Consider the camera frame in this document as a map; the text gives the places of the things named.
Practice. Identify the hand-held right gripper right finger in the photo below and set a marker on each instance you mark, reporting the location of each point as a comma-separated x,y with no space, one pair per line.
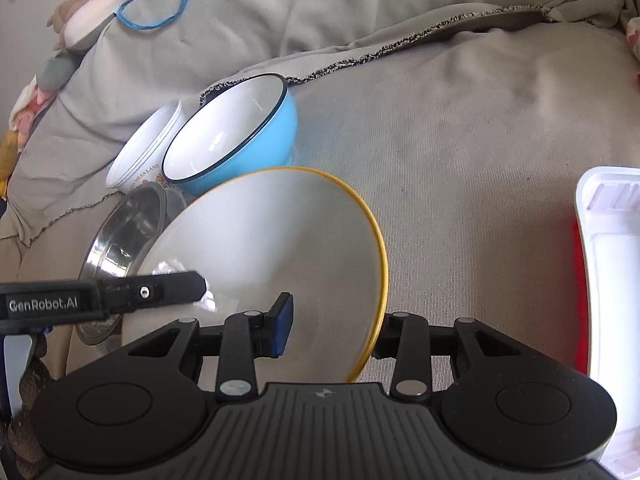
410,340

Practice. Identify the brown fuzzy cloth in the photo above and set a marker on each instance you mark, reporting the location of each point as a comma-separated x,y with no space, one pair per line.
25,440

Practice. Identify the grey fringed blanket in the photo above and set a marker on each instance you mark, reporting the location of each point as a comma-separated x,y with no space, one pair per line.
300,20

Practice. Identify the floral cloth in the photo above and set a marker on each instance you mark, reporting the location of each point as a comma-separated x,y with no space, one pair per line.
27,107

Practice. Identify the green knitted cloth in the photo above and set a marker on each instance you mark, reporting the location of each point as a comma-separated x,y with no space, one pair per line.
55,72

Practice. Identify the yellow soft toy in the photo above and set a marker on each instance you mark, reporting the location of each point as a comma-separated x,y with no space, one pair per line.
9,160

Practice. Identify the white pink plush toy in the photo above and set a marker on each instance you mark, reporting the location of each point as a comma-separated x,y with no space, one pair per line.
90,15

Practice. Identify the white plastic bowl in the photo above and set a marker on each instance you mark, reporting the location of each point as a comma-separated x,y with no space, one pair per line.
140,155

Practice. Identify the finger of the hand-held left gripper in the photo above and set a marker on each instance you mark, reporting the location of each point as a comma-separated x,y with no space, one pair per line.
165,290

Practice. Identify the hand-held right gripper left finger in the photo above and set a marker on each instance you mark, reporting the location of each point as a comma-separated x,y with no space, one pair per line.
282,322

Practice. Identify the white plate with yellow rim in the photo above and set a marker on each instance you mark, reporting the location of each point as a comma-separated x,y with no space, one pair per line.
260,240

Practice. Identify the pink patterned cloth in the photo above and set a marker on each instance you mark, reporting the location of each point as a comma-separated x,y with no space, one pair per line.
631,35

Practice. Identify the blue enamel bowl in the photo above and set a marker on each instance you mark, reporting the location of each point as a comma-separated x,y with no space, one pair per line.
225,125

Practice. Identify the stainless steel bowl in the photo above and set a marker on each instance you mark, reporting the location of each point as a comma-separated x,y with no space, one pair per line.
115,240

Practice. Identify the white plastic tray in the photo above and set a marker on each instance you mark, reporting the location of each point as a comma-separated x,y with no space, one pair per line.
612,285

